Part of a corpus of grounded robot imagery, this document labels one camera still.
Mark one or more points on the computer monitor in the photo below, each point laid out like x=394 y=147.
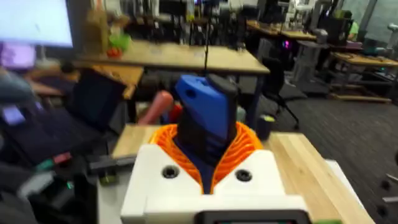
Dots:
x=34 y=21

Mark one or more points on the long wooden workbench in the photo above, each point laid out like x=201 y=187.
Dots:
x=186 y=57

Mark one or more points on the blue electric screwdriver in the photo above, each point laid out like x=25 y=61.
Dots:
x=206 y=105

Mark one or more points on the green and red toy heap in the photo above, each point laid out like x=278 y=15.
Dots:
x=117 y=43

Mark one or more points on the white orange right gripper left finger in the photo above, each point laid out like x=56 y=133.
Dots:
x=155 y=174

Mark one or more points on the black office chair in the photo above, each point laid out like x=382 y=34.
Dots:
x=276 y=84

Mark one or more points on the wooden desk with black frame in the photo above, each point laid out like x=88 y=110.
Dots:
x=363 y=59

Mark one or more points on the wooden desk with equipment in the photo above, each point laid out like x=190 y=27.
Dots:
x=280 y=31

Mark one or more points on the pink cylindrical toy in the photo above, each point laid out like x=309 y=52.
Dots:
x=157 y=107

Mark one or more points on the black cup with green rim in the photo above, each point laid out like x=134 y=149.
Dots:
x=265 y=126

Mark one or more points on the white orange right gripper right finger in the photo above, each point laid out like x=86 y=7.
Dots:
x=258 y=174

